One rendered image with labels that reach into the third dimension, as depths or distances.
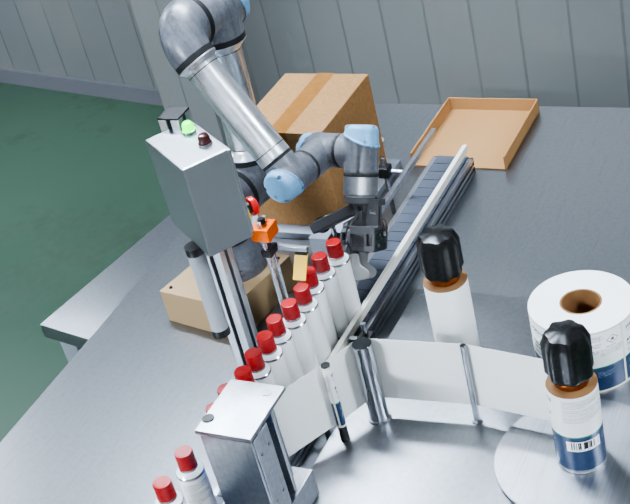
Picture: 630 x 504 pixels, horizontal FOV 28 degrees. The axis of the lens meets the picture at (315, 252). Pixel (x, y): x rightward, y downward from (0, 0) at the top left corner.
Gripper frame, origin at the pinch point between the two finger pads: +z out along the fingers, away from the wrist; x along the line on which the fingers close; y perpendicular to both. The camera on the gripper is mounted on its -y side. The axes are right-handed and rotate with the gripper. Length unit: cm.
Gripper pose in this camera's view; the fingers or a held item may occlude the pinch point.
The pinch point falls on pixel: (349, 287)
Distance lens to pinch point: 273.7
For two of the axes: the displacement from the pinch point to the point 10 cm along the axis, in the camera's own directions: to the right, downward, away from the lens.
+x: 4.6, -1.0, 8.8
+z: -0.2, 9.9, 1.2
